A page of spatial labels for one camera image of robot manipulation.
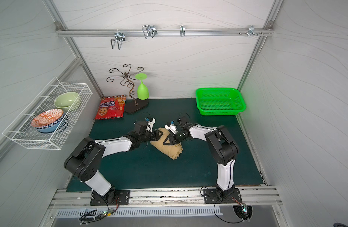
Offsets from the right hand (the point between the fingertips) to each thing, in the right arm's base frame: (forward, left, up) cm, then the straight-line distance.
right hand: (166, 143), depth 91 cm
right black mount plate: (-28, -28, -3) cm, 40 cm away
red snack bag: (+29, +47, +1) cm, 55 cm away
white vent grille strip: (-37, +8, -4) cm, 38 cm away
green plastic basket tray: (+43, -42, -4) cm, 60 cm away
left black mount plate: (-31, +21, -2) cm, 38 cm away
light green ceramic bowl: (+6, +51, +31) cm, 60 cm away
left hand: (+5, +4, +3) cm, 7 cm away
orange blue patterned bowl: (-7, +51, +32) cm, 61 cm away
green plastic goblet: (+27, +17, +19) cm, 37 cm away
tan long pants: (-7, -5, +4) cm, 10 cm away
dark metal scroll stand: (+32, +32, -1) cm, 45 cm away
